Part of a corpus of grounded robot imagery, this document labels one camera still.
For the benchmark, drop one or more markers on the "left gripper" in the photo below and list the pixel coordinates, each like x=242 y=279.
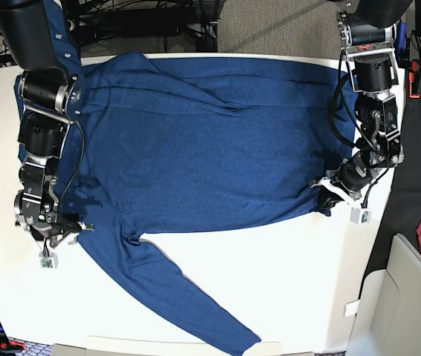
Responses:
x=347 y=181

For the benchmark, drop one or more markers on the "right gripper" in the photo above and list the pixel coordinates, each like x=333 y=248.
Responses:
x=43 y=221

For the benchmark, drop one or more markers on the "blue long-sleeve T-shirt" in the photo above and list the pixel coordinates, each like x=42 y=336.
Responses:
x=192 y=145

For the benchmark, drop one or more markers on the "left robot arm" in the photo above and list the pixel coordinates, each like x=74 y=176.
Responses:
x=363 y=112

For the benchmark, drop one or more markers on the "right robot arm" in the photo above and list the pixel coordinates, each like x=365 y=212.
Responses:
x=51 y=90

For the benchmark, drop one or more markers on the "black cloth on side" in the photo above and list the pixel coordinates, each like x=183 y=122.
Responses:
x=403 y=211

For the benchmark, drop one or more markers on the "beige plastic bin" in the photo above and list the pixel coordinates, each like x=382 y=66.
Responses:
x=388 y=318

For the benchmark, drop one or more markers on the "red clamp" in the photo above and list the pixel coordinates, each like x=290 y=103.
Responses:
x=414 y=79

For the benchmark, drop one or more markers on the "black box under table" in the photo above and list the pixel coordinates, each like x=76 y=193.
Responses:
x=151 y=22

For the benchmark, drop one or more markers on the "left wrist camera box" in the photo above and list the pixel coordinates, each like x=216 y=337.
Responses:
x=360 y=215

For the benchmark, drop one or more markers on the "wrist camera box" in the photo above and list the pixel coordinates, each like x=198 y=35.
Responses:
x=48 y=261
x=360 y=215

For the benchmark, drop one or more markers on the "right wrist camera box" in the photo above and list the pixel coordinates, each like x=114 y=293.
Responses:
x=48 y=261

